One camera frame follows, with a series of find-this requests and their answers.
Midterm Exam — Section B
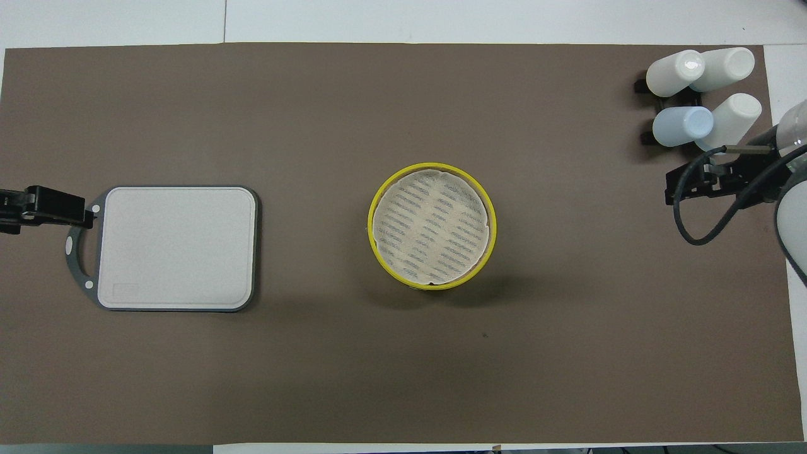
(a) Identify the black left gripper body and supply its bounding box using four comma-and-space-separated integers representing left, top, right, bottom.
0, 184, 86, 226

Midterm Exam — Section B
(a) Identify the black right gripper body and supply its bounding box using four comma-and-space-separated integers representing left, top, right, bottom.
677, 150, 792, 204

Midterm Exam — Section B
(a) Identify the yellow rimmed steamer lid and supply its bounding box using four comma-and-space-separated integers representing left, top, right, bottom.
367, 161, 498, 292

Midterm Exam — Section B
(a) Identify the light blue cup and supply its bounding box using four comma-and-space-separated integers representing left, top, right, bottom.
651, 105, 715, 149

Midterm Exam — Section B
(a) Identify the black cup rack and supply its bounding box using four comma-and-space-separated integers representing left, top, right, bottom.
634, 76, 708, 147

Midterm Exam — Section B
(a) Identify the grey white cutting board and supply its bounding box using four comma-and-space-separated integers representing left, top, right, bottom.
64, 184, 261, 313

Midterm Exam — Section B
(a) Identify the white cup with blue rim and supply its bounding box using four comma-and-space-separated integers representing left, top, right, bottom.
690, 47, 756, 93

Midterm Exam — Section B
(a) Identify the brown table mat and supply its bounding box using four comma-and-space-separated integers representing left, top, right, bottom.
0, 42, 805, 446

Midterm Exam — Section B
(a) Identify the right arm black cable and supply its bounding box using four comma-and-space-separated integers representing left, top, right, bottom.
672, 144, 807, 247

